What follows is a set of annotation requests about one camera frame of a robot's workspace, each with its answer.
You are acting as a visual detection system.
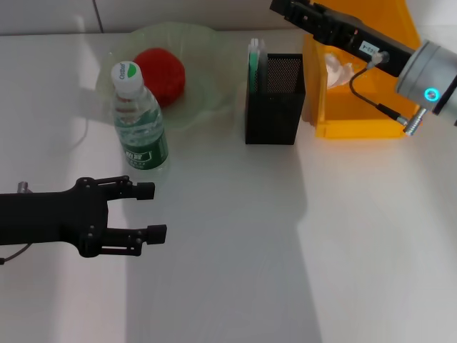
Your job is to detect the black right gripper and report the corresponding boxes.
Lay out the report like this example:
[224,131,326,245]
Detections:
[269,0,418,79]

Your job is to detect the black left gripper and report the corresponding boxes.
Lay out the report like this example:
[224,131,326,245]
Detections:
[0,174,168,259]

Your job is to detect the grey pen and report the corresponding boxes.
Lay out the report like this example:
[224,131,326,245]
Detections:
[257,38,269,94]

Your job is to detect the white paper ball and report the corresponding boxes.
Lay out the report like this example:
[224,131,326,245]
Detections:
[323,52,360,89]

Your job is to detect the mint green pen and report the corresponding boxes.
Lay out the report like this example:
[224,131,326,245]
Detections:
[248,38,260,94]

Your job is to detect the clear water bottle green label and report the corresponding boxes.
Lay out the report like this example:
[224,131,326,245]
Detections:
[109,61,169,172]

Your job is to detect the black mesh pen holder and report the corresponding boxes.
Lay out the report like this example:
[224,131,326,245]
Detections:
[245,52,307,146]

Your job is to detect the green glass fruit plate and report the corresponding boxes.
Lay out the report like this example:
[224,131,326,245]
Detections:
[95,21,236,133]

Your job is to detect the yellow plastic storage bin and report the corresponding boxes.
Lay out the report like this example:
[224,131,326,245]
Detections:
[302,0,424,139]

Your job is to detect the grey right gripper cable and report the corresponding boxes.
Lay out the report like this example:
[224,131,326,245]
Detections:
[348,51,428,137]

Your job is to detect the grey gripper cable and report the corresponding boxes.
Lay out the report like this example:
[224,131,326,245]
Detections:
[0,244,32,266]
[348,51,428,137]

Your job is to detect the grey left gripper cable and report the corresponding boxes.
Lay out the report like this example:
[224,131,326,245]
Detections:
[0,244,32,266]

